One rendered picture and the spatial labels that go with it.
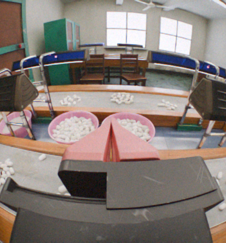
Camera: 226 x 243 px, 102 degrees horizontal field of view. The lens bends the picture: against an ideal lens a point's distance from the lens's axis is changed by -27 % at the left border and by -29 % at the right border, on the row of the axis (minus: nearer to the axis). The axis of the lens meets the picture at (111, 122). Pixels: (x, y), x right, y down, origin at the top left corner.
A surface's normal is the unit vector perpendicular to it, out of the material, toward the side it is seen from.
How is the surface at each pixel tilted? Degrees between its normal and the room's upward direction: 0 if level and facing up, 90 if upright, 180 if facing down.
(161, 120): 90
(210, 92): 58
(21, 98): 90
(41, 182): 0
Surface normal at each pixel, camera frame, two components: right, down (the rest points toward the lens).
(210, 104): -0.07, 0.07
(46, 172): 0.00, -0.81
